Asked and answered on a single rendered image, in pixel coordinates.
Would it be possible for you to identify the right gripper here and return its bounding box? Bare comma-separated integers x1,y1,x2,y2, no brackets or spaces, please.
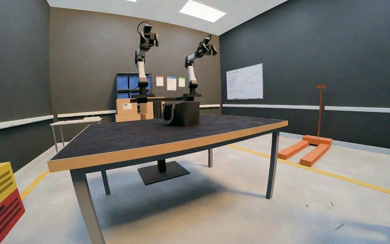
140,31,158,47

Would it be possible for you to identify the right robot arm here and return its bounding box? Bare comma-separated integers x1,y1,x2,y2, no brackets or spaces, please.
132,24,154,96

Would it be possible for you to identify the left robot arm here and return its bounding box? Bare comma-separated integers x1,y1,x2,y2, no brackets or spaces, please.
183,37,210,95

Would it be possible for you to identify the dark grey fabric bag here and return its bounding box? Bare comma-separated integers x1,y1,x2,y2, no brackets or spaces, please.
162,102,200,126

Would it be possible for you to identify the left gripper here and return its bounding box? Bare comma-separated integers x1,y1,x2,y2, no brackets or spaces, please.
201,43,217,56

